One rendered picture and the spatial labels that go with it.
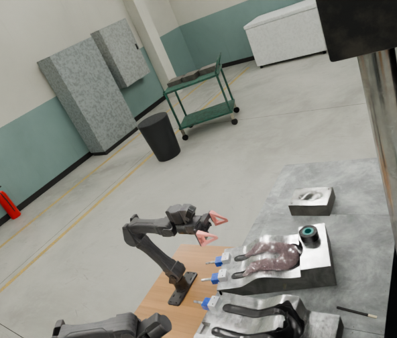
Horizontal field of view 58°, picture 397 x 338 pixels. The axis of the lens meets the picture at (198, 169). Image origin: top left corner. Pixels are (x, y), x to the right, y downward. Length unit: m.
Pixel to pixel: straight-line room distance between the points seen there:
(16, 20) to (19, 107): 1.47
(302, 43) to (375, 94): 6.89
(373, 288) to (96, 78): 6.25
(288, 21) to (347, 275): 6.36
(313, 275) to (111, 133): 5.95
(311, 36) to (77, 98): 4.45
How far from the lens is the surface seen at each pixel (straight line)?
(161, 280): 1.98
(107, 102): 7.16
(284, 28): 7.64
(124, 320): 1.27
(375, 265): 1.66
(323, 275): 1.57
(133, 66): 8.04
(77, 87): 6.85
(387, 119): 0.75
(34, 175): 6.88
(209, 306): 1.56
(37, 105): 7.02
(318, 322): 1.44
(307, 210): 1.94
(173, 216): 1.44
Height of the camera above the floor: 2.00
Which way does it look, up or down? 25 degrees down
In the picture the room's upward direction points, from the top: 25 degrees counter-clockwise
